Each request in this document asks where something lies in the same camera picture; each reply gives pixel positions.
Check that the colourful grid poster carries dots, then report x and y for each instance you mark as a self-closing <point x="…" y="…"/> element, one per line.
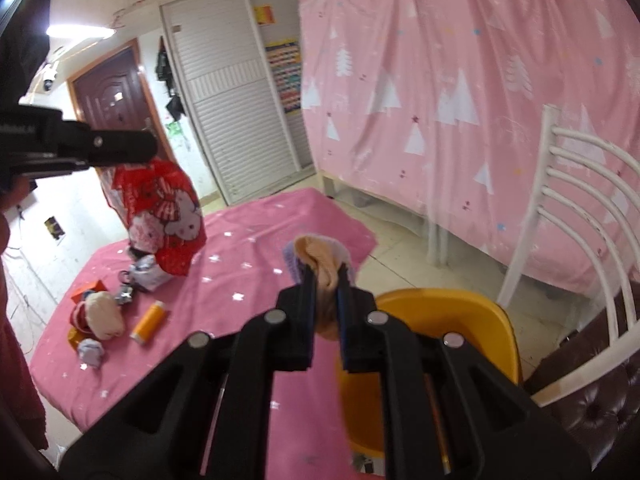
<point x="284" y="75"/>

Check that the brown door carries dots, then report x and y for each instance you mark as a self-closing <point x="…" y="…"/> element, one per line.
<point x="115" y="95"/>

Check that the white metal chair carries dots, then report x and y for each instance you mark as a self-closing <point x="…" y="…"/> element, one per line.
<point x="525" y="220"/>

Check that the small black hanging pouch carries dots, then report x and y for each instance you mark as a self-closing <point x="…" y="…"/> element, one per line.
<point x="175" y="108"/>

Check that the person's left forearm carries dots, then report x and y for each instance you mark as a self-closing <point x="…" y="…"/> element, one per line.
<point x="17" y="335"/>

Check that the wall socket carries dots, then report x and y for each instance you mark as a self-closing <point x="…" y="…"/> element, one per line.
<point x="54" y="227"/>

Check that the orange bottle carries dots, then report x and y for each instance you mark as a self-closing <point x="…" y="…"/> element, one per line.
<point x="148" y="321"/>

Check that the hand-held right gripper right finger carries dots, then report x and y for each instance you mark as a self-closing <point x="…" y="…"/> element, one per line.
<point x="344" y="320"/>

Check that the black hanging bag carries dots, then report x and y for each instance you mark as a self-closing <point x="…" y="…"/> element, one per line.
<point x="163" y="67"/>

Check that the beige and lilac sock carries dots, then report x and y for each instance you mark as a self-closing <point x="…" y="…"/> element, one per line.
<point x="322" y="265"/>

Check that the pale paper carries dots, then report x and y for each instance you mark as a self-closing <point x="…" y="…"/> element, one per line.
<point x="90" y="353"/>

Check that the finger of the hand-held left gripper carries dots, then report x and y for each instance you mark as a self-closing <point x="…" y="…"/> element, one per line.
<point x="122" y="146"/>

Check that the beige fluffy sock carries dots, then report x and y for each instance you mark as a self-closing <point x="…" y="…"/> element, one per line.
<point x="104" y="316"/>

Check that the orange box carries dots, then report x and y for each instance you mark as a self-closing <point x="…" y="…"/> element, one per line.
<point x="82" y="296"/>

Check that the white security camera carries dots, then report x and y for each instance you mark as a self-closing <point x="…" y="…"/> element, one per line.
<point x="49" y="77"/>

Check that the white patterned sock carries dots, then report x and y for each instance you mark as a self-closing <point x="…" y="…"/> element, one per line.
<point x="149" y="272"/>

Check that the pink tree-print sheet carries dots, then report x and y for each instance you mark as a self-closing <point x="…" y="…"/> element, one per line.
<point x="450" y="60"/>

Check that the ceiling lamp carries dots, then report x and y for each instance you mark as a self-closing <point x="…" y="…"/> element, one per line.
<point x="80" y="31"/>

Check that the person's left hand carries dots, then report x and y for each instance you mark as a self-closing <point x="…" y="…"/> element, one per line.
<point x="15" y="194"/>

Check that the small orange poster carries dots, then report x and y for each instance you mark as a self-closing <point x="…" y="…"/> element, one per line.
<point x="264" y="15"/>

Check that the white slatted wardrobe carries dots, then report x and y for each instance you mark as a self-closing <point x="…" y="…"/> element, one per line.
<point x="230" y="110"/>

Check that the green wall sticker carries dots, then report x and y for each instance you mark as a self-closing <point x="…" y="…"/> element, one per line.
<point x="175" y="130"/>

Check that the pink star-print tablecloth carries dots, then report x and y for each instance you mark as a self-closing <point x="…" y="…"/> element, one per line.
<point x="240" y="240"/>

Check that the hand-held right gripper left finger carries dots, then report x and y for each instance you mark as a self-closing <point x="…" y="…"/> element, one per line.
<point x="305" y="320"/>

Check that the red printed plastic bag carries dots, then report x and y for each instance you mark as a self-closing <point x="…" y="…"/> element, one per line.
<point x="165" y="210"/>

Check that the yellow plastic bin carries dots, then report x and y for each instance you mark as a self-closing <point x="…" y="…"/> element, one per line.
<point x="450" y="310"/>

